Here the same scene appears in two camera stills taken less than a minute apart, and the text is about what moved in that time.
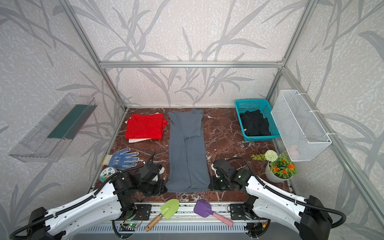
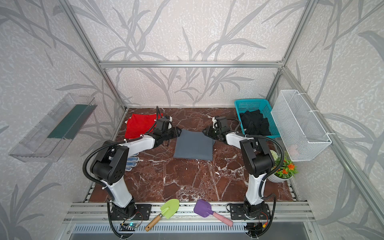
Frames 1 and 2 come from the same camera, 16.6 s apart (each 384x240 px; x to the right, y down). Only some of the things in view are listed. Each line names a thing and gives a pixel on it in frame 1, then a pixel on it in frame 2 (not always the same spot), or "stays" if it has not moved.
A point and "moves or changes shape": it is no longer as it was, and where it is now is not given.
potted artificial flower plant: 279,167 stays
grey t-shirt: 188,170 moves or changes shape
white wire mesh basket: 304,137 stays
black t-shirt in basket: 254,124 stays
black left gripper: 159,186 to 171,135
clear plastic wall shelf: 48,141 stays
